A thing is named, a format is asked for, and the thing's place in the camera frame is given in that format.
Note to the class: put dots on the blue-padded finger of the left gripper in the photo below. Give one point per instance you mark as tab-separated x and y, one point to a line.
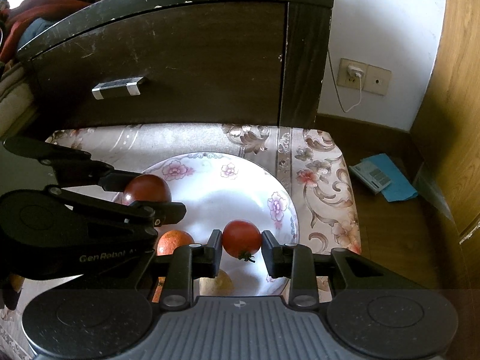
153	214

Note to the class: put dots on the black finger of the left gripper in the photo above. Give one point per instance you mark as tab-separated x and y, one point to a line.
72	167

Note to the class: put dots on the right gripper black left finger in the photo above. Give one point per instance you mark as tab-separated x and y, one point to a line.
191	262

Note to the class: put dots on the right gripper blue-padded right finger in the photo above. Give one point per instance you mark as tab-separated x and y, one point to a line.
296	263

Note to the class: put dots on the dark red large tomato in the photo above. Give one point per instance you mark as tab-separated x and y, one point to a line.
147	188

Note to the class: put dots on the red-orange round fruit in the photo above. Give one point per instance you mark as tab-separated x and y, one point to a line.
171	240

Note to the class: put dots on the pale brown longan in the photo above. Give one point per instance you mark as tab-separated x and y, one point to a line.
223	284

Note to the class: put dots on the small red tomato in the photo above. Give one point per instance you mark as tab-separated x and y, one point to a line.
241	240

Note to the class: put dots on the white floral plate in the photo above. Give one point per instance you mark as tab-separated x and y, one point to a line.
219	188

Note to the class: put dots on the grey-brown mattress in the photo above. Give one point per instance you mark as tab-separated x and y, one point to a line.
16	97

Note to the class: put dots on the floral beige tablecloth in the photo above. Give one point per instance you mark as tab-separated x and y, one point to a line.
312	170

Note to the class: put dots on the blue booklet on floor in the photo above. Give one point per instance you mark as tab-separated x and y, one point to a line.
382	176

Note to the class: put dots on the red blanket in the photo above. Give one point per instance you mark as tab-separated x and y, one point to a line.
17	20

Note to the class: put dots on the dark wooden nightstand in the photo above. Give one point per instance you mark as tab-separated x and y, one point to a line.
257	62

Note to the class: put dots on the wooden wardrobe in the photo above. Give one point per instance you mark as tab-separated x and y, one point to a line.
446	127

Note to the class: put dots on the silver drawer handle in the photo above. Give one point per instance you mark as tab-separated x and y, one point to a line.
126	87

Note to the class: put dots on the wall power socket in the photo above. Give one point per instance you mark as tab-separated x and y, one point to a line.
377	80

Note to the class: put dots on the white charger with cable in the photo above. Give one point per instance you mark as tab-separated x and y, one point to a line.
350	74

